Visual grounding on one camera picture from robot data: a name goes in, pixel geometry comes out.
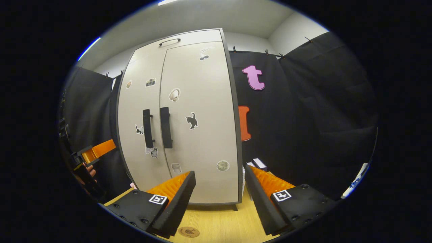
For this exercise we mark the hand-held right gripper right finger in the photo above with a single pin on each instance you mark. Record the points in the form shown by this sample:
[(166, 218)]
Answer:
[(261, 202)]

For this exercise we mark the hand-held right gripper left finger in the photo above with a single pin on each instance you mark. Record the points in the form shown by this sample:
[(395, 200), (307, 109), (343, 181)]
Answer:
[(182, 202)]

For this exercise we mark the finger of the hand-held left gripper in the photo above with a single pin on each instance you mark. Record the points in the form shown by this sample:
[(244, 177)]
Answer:
[(101, 150)]

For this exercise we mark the white book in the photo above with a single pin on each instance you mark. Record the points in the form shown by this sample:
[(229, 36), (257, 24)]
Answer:
[(244, 182)]

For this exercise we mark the round wooden coaster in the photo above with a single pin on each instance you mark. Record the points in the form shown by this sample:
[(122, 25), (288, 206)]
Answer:
[(188, 232)]

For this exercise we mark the navy book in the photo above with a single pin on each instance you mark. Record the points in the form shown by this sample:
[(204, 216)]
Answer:
[(260, 164)]

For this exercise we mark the black backdrop cloth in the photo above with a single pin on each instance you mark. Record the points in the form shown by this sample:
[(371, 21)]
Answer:
[(303, 118)]

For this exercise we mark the white side table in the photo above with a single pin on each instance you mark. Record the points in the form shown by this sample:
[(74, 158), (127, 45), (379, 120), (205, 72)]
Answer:
[(354, 184)]

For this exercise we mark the white cabinet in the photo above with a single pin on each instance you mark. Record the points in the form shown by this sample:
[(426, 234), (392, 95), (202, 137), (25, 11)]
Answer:
[(202, 35)]

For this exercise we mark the long ceiling light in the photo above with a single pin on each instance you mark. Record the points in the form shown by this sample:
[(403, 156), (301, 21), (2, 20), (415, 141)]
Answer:
[(168, 2)]

